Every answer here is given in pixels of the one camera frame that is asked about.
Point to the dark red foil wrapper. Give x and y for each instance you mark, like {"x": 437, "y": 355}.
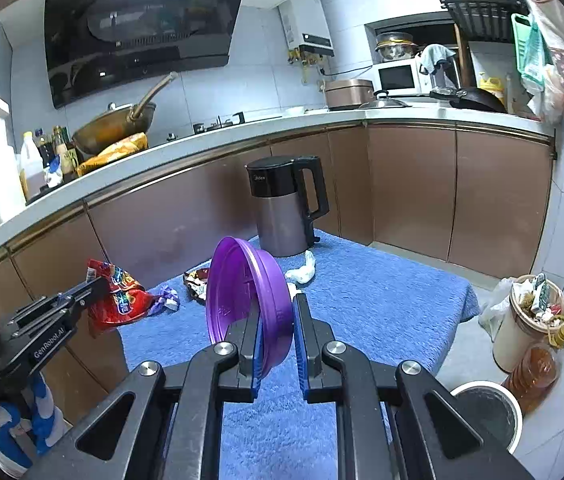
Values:
{"x": 195, "y": 282}

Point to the white metal trash bin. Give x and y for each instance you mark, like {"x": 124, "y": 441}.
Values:
{"x": 495, "y": 408}

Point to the purple candy wrapper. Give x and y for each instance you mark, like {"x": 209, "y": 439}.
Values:
{"x": 165, "y": 298}

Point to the purple plastic lid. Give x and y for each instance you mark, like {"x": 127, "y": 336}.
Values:
{"x": 241, "y": 275}

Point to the black range hood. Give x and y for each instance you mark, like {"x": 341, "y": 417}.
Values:
{"x": 94, "y": 45}

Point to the black frying pan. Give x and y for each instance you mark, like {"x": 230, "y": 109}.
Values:
{"x": 469, "y": 98}

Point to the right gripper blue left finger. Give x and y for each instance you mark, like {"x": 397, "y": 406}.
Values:
{"x": 226, "y": 372}

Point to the green hanging bag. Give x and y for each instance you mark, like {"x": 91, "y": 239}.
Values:
{"x": 530, "y": 51}

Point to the steel pots stack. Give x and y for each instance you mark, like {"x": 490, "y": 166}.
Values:
{"x": 395, "y": 46}

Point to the brown rice cooker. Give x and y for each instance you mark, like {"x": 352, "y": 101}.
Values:
{"x": 348, "y": 94}

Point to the amber oil bottle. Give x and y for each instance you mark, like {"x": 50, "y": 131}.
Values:
{"x": 537, "y": 372}

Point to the white water heater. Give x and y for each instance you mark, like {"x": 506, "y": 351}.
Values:
{"x": 305, "y": 27}

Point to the blue white gloved hand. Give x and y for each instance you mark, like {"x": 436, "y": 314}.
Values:
{"x": 25, "y": 438}

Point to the yellow snack bag on counter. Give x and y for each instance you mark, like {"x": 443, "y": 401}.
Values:
{"x": 129, "y": 146}

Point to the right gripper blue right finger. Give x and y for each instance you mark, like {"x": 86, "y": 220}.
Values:
{"x": 332, "y": 372}

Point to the black steel electric kettle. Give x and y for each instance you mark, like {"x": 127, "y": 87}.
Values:
{"x": 289, "y": 194}

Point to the white microwave oven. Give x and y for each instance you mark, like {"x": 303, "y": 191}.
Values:
{"x": 401, "y": 78}

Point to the full beige waste basket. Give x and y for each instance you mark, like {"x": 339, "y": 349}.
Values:
{"x": 534, "y": 313}

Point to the red snack bag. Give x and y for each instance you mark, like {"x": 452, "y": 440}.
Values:
{"x": 127, "y": 300}

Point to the brass wok with handle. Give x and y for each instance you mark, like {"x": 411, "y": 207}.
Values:
{"x": 119, "y": 122}

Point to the white plastic jug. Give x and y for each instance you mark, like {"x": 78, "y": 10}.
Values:
{"x": 31, "y": 169}

